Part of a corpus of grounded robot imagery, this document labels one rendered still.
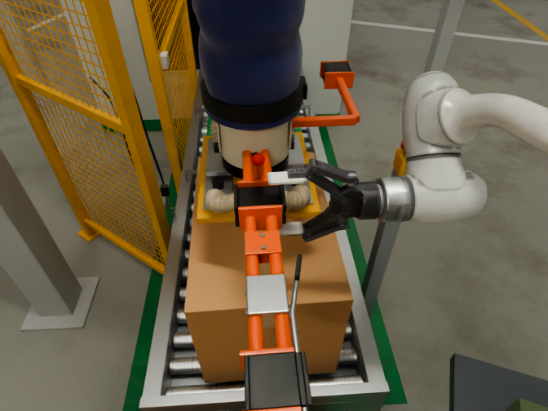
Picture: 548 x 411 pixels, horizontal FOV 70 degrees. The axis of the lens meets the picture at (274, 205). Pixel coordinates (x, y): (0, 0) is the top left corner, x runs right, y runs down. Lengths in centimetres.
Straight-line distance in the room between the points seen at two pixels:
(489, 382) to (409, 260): 126
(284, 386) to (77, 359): 167
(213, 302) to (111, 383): 113
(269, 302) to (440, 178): 40
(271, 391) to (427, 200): 45
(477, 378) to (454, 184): 57
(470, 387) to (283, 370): 71
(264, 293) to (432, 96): 47
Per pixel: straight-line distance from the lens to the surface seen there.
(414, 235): 251
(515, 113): 72
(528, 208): 301
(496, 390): 120
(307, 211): 91
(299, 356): 56
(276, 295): 61
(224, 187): 97
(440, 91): 81
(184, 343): 139
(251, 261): 66
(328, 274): 100
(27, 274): 204
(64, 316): 227
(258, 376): 54
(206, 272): 101
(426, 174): 79
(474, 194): 82
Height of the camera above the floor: 175
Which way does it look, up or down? 43 degrees down
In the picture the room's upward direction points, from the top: straight up
